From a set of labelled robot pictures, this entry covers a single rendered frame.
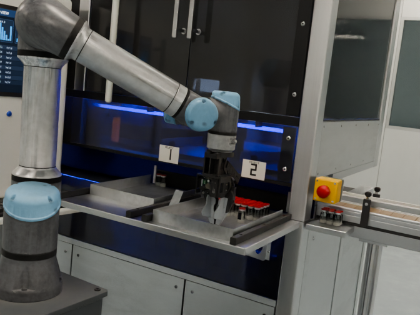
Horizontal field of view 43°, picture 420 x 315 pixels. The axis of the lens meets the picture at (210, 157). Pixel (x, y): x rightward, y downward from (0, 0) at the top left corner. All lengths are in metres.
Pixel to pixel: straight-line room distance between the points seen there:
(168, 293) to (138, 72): 1.08
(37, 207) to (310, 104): 0.91
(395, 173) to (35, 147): 5.36
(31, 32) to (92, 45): 0.13
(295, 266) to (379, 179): 4.66
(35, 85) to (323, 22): 0.88
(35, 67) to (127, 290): 1.12
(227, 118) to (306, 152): 0.43
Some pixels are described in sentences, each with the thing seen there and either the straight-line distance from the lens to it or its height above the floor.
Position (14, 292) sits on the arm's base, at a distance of 1.22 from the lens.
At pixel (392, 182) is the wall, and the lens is 6.35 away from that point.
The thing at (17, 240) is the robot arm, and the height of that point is 0.92.
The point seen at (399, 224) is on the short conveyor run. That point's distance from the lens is 1.77.
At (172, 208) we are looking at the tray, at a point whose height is 0.90.
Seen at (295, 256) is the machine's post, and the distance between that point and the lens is 1.77.
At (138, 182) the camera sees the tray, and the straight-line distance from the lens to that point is 2.03.
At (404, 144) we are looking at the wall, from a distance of 6.30.
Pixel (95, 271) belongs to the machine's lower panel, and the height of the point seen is 0.50.
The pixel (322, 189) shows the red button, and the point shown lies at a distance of 1.66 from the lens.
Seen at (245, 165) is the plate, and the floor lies 1.03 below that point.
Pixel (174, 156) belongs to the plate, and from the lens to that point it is 1.93.
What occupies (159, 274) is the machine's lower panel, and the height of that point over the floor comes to 0.57.
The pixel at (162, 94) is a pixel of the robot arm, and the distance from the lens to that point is 1.18.
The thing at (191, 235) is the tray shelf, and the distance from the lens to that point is 1.45.
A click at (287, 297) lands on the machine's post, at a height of 0.63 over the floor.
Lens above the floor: 1.28
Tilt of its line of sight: 8 degrees down
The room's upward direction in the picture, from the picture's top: 6 degrees clockwise
